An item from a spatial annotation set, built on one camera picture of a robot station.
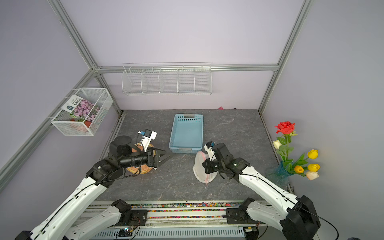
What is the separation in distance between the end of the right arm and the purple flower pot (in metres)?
0.61

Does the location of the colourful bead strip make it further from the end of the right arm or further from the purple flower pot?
the purple flower pot

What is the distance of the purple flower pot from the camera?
72 centimetres

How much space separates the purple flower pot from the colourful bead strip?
0.54 metres

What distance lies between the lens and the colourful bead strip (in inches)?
30.2
